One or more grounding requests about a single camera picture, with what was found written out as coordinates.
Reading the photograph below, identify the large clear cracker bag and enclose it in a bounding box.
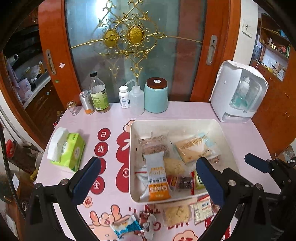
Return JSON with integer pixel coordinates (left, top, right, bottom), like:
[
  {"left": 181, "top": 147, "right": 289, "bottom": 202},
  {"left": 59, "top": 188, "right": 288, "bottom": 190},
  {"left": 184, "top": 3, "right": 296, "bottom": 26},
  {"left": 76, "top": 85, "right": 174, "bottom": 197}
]
[{"left": 173, "top": 133, "right": 221, "bottom": 164}]

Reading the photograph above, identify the white pill bottle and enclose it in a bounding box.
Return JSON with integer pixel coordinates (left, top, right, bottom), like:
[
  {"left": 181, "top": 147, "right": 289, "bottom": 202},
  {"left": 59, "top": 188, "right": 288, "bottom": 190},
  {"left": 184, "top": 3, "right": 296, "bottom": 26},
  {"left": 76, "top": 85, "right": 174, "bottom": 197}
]
[{"left": 118, "top": 85, "right": 130, "bottom": 108}]

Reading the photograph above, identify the wooden cabinet with shelves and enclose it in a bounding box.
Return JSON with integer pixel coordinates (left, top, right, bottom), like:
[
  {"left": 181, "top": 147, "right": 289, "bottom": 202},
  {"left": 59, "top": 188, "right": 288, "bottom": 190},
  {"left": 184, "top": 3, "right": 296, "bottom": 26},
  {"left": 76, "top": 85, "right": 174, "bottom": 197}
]
[{"left": 250, "top": 13, "right": 295, "bottom": 158}]

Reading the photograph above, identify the rice puff snack pack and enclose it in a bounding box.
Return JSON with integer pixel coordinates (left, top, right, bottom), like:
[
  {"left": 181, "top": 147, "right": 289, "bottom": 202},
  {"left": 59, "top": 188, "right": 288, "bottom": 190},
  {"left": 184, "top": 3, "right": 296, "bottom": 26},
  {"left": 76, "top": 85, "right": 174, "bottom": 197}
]
[{"left": 163, "top": 205, "right": 191, "bottom": 226}]

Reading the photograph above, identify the clear pastry snack pack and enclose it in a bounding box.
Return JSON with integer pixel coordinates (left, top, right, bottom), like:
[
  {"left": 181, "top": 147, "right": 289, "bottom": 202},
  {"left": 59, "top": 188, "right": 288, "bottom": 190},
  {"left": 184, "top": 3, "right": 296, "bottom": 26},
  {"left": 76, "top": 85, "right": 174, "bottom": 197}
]
[{"left": 138, "top": 133, "right": 187, "bottom": 176}]

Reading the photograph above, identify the cardboard box on floor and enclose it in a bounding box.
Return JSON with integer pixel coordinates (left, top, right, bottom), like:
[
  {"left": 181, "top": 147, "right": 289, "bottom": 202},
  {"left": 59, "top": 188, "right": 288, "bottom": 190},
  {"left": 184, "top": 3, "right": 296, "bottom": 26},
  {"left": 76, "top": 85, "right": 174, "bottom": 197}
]
[{"left": 277, "top": 146, "right": 296, "bottom": 168}]

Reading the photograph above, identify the light blue ceramic jar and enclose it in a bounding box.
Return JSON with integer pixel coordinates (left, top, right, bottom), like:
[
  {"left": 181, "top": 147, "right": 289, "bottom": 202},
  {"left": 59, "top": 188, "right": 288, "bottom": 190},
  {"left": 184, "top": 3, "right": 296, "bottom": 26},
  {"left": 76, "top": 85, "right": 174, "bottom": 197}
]
[{"left": 144, "top": 77, "right": 168, "bottom": 113}]

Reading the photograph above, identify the white squeeze bottle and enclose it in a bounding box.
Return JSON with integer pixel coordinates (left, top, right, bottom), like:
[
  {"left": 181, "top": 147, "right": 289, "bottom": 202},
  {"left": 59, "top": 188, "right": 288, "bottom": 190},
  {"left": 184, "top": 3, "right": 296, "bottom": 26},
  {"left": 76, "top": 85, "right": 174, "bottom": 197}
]
[{"left": 125, "top": 79, "right": 144, "bottom": 116}]

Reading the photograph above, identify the green tissue box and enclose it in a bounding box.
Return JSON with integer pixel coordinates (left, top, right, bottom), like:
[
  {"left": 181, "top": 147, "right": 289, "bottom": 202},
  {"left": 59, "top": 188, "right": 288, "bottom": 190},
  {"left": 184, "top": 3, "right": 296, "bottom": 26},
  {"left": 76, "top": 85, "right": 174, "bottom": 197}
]
[{"left": 47, "top": 127, "right": 85, "bottom": 172}]

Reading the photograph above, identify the white plastic storage bin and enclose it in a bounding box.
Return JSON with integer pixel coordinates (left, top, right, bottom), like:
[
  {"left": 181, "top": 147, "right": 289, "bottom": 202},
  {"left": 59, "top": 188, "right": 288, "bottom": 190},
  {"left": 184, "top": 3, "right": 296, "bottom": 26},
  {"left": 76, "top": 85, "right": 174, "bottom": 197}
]
[{"left": 129, "top": 119, "right": 239, "bottom": 204}]

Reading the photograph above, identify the white cosmetic storage case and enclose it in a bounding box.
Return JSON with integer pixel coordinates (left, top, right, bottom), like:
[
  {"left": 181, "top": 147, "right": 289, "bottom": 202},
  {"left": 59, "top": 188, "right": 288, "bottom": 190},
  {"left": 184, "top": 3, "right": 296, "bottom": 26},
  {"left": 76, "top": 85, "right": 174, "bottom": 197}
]
[{"left": 210, "top": 60, "right": 268, "bottom": 123}]

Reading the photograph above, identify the silver orange can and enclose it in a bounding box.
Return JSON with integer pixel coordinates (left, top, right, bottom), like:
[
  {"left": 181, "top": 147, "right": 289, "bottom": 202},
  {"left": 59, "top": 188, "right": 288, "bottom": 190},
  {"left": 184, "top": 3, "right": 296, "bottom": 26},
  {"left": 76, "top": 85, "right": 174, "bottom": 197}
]
[{"left": 79, "top": 90, "right": 95, "bottom": 115}]

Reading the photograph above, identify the brown white candy wrapper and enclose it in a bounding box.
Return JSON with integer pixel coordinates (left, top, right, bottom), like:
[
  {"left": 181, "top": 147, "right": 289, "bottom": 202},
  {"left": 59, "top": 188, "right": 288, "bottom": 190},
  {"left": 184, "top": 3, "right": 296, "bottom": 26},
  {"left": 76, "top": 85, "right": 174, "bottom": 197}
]
[{"left": 139, "top": 211, "right": 156, "bottom": 240}]

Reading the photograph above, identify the red nut snack packet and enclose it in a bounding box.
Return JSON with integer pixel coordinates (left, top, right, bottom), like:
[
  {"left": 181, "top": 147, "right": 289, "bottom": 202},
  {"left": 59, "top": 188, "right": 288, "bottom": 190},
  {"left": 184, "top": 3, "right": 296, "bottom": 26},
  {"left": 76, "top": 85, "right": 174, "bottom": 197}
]
[{"left": 167, "top": 176, "right": 194, "bottom": 191}]

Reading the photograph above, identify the glass bottle green label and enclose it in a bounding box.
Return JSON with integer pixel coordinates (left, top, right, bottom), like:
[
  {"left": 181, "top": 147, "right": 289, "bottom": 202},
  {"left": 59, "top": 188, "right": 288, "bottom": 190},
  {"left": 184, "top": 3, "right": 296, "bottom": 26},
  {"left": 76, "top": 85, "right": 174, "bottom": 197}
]
[{"left": 89, "top": 71, "right": 110, "bottom": 113}]

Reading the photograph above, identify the wooden sliding glass door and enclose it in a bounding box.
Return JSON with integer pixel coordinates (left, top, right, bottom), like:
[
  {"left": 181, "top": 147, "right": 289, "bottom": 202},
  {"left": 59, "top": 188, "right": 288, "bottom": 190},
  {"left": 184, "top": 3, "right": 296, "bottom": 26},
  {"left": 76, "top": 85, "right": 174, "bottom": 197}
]
[{"left": 38, "top": 1, "right": 241, "bottom": 105}]

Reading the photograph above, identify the white printed snack bag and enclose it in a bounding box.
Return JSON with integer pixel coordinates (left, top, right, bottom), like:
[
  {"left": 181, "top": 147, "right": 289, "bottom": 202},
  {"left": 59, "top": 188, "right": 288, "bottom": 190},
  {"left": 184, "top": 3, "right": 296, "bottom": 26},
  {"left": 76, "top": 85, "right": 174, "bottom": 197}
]
[{"left": 134, "top": 165, "right": 149, "bottom": 201}]

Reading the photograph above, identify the red edged white packet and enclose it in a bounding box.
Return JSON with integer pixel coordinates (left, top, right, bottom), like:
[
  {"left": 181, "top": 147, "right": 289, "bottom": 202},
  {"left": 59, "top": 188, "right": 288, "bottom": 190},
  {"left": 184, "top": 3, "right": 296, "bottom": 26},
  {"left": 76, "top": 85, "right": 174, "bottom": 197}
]
[{"left": 191, "top": 196, "right": 220, "bottom": 225}]

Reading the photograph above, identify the orange white oat bar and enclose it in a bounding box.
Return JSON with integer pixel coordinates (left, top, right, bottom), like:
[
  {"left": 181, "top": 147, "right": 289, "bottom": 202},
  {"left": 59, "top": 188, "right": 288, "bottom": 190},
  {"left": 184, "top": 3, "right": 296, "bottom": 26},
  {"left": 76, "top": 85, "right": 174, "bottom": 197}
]
[{"left": 144, "top": 151, "right": 171, "bottom": 202}]

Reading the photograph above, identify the green snack packet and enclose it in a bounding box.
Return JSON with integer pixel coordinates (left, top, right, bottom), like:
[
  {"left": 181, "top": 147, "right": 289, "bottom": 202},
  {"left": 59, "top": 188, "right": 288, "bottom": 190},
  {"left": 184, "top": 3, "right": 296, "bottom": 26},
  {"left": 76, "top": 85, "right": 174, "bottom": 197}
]
[{"left": 194, "top": 171, "right": 205, "bottom": 190}]

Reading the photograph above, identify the small glass jar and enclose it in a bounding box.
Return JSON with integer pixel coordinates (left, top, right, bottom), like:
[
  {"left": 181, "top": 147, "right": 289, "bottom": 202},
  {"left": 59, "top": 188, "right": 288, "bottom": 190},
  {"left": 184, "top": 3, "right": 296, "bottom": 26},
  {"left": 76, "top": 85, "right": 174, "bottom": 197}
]
[{"left": 66, "top": 100, "right": 79, "bottom": 116}]

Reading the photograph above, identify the blue foil snack packet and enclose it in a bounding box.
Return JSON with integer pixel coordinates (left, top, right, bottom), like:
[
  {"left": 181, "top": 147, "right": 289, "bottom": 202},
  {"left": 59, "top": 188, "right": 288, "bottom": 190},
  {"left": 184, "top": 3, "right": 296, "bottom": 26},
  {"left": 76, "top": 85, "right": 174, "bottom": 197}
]
[{"left": 111, "top": 214, "right": 141, "bottom": 239}]

